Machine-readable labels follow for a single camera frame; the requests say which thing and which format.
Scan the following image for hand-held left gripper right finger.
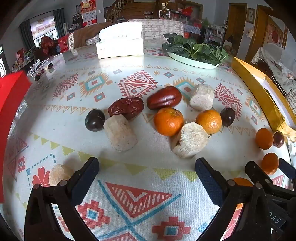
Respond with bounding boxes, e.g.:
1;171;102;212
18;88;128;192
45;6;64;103
195;158;272;241

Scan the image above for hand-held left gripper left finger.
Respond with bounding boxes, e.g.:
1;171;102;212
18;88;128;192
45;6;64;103
24;157;100;241

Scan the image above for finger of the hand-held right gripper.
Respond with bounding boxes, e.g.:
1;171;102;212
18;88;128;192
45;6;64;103
245;161;296;200
278;158;296;180

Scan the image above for mandarin orange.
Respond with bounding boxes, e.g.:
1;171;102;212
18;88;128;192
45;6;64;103
255;128;274;150
196;109;222;135
262;152;279;175
154;107;184;137
232;177;254;188

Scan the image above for wrinkled red date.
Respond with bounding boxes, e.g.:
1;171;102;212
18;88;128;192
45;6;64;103
107;97;145;120

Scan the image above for red box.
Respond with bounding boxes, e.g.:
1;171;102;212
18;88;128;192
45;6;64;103
0;71;31;202

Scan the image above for dark purple plum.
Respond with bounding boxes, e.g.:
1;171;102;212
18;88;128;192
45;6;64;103
220;107;236;127
85;108;105;132
273;131;285;147

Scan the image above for beige loofah piece centre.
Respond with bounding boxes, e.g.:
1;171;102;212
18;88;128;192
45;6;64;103
171;122;210;159

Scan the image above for beige loofah piece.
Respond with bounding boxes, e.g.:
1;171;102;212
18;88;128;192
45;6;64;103
190;84;215;112
171;122;210;159

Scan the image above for beige loofah piece back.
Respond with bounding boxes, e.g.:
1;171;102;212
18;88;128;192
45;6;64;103
190;84;215;112

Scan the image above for yellow box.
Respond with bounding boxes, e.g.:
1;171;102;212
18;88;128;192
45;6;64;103
231;57;296;137

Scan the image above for smooth red date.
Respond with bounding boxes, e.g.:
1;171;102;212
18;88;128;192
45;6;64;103
146;86;182;110

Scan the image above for white lace cloth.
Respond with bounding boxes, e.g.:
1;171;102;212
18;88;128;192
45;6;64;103
251;43;296;93

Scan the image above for white plastic wrapper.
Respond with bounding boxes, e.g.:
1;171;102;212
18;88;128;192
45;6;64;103
29;59;47;76

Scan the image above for white plate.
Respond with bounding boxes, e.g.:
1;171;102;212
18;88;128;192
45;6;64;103
167;51;220;69

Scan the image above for green spinach leaves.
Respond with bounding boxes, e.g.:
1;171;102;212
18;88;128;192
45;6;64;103
162;33;229;66

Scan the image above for white tissue box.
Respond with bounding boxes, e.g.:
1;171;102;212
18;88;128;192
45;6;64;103
96;22;144;59

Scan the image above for dark red bundle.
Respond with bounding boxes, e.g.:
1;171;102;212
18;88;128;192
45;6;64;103
38;36;59;55

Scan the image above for metal rack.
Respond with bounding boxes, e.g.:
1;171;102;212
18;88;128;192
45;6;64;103
205;24;225;45

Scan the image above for brown covered chair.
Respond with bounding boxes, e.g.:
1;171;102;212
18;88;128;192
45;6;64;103
68;22;114;50

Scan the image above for wooden door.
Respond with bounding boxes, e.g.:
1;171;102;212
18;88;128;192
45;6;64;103
225;3;248;55

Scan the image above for dark curtain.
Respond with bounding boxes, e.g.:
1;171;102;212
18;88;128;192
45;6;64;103
19;20;35;50
54;9;65;37

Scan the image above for framed picture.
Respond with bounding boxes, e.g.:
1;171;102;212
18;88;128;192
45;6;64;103
246;8;255;24

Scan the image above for white patterned chair back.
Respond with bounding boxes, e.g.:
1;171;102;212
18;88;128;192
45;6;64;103
127;19;185;40

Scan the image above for wooden staircase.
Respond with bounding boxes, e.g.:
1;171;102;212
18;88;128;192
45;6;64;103
104;0;158;23

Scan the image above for red wall calendar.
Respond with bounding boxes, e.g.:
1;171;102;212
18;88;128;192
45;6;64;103
81;0;97;25

